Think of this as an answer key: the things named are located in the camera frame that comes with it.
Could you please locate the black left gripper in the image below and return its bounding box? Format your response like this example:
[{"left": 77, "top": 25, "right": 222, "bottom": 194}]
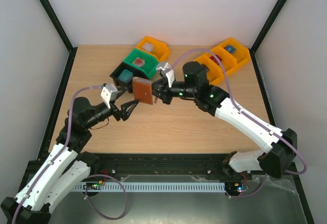
[{"left": 84, "top": 100, "right": 139, "bottom": 129}]

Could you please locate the brown leather card holder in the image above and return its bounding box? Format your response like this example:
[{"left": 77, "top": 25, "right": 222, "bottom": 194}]
[{"left": 132, "top": 77, "right": 157, "bottom": 105}]

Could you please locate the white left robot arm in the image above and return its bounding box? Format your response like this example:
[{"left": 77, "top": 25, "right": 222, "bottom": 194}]
[{"left": 1, "top": 84, "right": 139, "bottom": 223}]

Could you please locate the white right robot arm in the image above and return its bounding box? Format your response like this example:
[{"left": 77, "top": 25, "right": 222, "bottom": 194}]
[{"left": 152, "top": 61, "right": 297, "bottom": 179}]

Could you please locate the teal card stack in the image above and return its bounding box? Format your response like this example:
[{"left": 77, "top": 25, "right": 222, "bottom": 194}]
[{"left": 118, "top": 69, "right": 133, "bottom": 83}]

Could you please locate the red white card stack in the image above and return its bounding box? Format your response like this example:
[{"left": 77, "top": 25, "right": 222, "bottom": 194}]
[{"left": 132, "top": 57, "right": 145, "bottom": 68}]

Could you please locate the blue card stack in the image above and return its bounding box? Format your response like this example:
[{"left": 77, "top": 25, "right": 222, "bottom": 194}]
[{"left": 224, "top": 45, "right": 236, "bottom": 55}]

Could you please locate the black bin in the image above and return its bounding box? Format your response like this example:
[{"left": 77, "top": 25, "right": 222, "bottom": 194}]
[{"left": 109, "top": 62, "right": 148, "bottom": 87}]

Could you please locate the green bin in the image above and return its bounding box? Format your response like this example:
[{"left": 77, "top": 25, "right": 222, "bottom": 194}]
[{"left": 123, "top": 48, "right": 159, "bottom": 79}]

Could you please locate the yellow bin left group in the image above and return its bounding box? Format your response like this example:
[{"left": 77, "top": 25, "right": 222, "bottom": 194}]
[{"left": 136, "top": 36, "right": 171, "bottom": 62}]

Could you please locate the yellow bin near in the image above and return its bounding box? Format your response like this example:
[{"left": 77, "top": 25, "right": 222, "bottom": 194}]
[{"left": 195, "top": 54, "right": 225, "bottom": 85}]

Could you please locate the yellow bin middle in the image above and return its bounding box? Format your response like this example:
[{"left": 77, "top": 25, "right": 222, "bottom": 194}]
[{"left": 211, "top": 46, "right": 237, "bottom": 76}]

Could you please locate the yellow bin far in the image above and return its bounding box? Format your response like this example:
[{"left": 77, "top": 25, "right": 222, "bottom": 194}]
[{"left": 221, "top": 37, "right": 251, "bottom": 70}]

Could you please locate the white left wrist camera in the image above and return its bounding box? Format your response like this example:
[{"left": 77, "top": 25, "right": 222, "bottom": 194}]
[{"left": 101, "top": 84, "right": 118, "bottom": 108}]

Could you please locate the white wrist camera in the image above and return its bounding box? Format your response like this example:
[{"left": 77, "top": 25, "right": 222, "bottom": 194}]
[
  {"left": 101, "top": 84, "right": 118, "bottom": 108},
  {"left": 156, "top": 61, "right": 175, "bottom": 88}
]

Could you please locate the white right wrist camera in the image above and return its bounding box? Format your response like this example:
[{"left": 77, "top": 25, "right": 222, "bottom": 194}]
[{"left": 156, "top": 61, "right": 175, "bottom": 88}]

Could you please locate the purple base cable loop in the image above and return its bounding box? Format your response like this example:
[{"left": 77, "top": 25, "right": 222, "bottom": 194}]
[{"left": 83, "top": 173, "right": 128, "bottom": 219}]

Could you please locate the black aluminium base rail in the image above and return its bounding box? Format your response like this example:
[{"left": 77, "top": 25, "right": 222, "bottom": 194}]
[{"left": 92, "top": 153, "right": 251, "bottom": 181}]

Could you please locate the white slotted cable duct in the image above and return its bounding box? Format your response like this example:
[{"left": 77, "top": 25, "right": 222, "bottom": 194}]
[{"left": 89, "top": 182, "right": 225, "bottom": 193}]

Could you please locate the black frame post left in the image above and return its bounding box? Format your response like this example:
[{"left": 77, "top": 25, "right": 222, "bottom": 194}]
[{"left": 27, "top": 0, "right": 75, "bottom": 52}]

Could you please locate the black frame post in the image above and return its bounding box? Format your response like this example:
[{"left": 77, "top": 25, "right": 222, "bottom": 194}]
[
  {"left": 250, "top": 0, "right": 301, "bottom": 52},
  {"left": 27, "top": 0, "right": 75, "bottom": 52}
]

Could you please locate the black frame post right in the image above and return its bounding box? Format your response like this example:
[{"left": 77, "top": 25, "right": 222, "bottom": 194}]
[{"left": 250, "top": 0, "right": 301, "bottom": 52}]

